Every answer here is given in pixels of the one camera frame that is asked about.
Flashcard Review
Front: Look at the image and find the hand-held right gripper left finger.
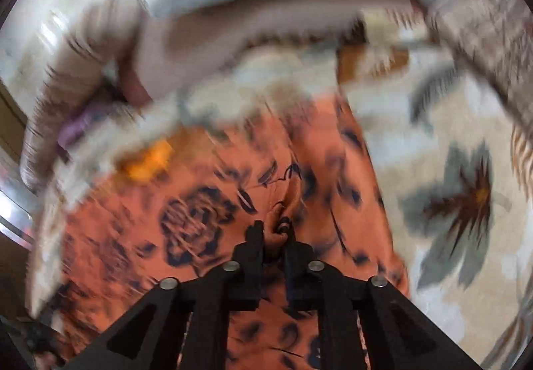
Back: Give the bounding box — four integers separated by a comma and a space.
58, 221, 266, 370

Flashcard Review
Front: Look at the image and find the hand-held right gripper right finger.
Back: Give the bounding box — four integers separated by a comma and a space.
284, 227, 480, 370

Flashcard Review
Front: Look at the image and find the orange floral garment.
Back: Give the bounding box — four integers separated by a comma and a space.
62, 97, 411, 370

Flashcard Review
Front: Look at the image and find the floral leaf print blanket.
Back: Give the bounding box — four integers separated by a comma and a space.
21, 12, 533, 370

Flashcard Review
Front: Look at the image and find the purple cloth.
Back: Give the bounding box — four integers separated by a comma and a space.
57, 103, 111, 148

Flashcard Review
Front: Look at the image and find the beige bed sheet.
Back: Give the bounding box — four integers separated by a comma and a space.
135, 0, 419, 106

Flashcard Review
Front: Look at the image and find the striped bolster pillow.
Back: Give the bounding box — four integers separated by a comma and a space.
20, 0, 144, 192
428, 0, 533, 134

